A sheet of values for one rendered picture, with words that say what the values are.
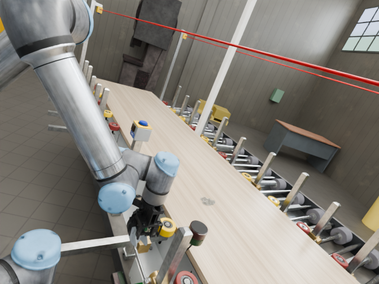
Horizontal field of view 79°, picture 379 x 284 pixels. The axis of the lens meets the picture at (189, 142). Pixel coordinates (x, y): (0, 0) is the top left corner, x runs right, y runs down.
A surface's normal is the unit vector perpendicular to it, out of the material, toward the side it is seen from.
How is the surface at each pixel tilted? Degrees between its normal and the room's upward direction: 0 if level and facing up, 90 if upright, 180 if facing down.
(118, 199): 90
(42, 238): 0
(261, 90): 90
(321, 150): 90
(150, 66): 90
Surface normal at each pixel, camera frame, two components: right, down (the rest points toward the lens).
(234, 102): 0.08, 0.39
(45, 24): 0.62, -0.04
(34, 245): 0.35, -0.87
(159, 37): 0.28, 0.44
